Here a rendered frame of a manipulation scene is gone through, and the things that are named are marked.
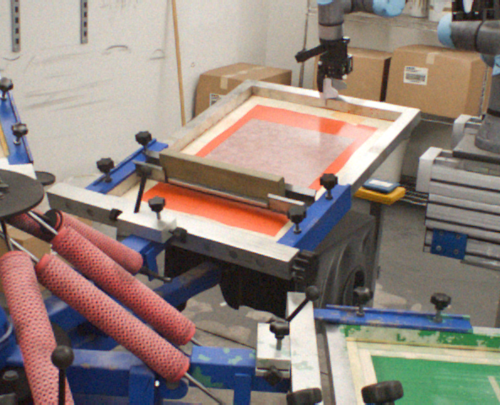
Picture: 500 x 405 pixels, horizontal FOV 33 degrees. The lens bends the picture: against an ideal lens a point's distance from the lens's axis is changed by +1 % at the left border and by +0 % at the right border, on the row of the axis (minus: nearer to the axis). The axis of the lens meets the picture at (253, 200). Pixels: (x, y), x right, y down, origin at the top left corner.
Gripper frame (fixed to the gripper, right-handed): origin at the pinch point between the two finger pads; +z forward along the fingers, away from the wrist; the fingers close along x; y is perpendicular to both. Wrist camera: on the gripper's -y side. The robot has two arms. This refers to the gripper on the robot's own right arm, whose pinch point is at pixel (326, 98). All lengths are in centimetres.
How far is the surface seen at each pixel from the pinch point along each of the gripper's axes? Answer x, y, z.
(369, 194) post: 6.5, 11.3, 35.0
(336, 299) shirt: -39, 21, 42
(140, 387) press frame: -132, 33, -11
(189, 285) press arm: -79, 2, 15
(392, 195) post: 9.0, 18.1, 35.0
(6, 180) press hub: -124, 2, -39
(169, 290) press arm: -86, 1, 12
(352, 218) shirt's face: -19.2, 17.5, 27.3
